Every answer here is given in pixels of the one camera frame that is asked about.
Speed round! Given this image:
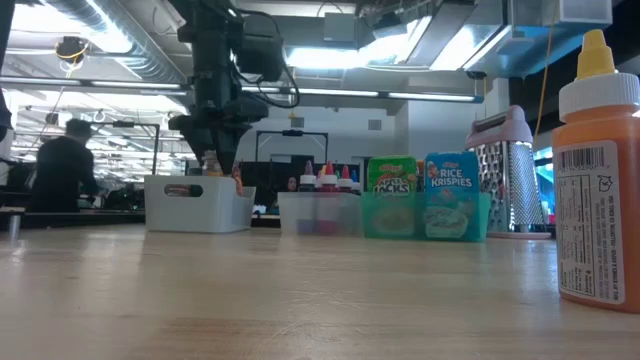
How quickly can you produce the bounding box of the green cereal box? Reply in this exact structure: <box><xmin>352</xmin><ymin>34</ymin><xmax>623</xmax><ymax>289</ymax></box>
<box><xmin>367</xmin><ymin>155</ymin><xmax>419</xmax><ymax>239</ymax></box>

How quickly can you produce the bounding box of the purple food colouring bottle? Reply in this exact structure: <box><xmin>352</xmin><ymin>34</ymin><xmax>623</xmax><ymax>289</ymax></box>
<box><xmin>298</xmin><ymin>159</ymin><xmax>317</xmax><ymax>236</ymax></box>

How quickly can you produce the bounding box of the clear plastic bin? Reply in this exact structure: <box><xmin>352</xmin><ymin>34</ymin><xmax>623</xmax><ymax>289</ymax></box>
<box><xmin>277</xmin><ymin>191</ymin><xmax>362</xmax><ymax>237</ymax></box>

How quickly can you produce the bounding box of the black ceiling cable reel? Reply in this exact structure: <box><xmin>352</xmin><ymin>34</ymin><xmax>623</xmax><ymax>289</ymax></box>
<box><xmin>54</xmin><ymin>35</ymin><xmax>90</xmax><ymax>64</ymax></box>

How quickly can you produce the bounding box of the yellow hanging cable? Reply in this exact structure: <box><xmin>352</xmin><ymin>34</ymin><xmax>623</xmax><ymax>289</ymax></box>
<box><xmin>533</xmin><ymin>0</ymin><xmax>557</xmax><ymax>141</ymax></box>

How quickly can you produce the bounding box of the blue Rice Krispies box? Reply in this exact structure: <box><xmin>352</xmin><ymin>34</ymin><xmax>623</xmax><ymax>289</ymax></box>
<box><xmin>423</xmin><ymin>151</ymin><xmax>481</xmax><ymax>240</ymax></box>

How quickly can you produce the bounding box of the background office desk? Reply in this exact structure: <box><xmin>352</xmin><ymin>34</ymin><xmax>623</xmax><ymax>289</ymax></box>
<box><xmin>0</xmin><ymin>204</ymin><xmax>146</xmax><ymax>231</ymax></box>

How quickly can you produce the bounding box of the black background rig frame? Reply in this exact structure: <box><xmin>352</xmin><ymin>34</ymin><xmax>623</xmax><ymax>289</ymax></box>
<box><xmin>89</xmin><ymin>119</ymin><xmax>161</xmax><ymax>176</ymax></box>
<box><xmin>255</xmin><ymin>128</ymin><xmax>330</xmax><ymax>164</ymax></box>

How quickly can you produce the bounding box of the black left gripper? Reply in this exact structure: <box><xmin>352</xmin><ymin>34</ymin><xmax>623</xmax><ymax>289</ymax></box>
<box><xmin>167</xmin><ymin>94</ymin><xmax>271</xmax><ymax>177</ymax></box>

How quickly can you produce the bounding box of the orange food colouring bottle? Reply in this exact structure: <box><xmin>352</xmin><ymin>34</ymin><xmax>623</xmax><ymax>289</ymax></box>
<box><xmin>551</xmin><ymin>28</ymin><xmax>640</xmax><ymax>315</ymax></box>

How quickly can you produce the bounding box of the teal plastic bin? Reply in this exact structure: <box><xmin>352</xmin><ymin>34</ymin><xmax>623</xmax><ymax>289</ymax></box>
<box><xmin>360</xmin><ymin>191</ymin><xmax>492</xmax><ymax>244</ymax></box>

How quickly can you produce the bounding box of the grey plastic bin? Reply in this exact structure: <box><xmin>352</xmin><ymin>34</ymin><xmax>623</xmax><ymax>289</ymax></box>
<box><xmin>143</xmin><ymin>174</ymin><xmax>257</xmax><ymax>235</ymax></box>

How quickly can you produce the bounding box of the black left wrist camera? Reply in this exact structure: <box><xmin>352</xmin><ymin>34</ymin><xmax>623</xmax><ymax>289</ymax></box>
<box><xmin>234</xmin><ymin>13</ymin><xmax>287</xmax><ymax>84</ymax></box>

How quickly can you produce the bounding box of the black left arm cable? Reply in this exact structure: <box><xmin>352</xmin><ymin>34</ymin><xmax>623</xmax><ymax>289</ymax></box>
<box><xmin>232</xmin><ymin>7</ymin><xmax>302</xmax><ymax>110</ymax></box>

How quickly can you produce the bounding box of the ceiling light strip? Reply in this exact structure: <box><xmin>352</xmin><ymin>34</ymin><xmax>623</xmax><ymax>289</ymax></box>
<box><xmin>387</xmin><ymin>91</ymin><xmax>476</xmax><ymax>103</ymax></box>
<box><xmin>242</xmin><ymin>85</ymin><xmax>381</xmax><ymax>98</ymax></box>

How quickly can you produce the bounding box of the clear glass jar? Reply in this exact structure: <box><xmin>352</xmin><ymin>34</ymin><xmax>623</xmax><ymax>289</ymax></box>
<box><xmin>202</xmin><ymin>149</ymin><xmax>224</xmax><ymax>177</ymax></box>

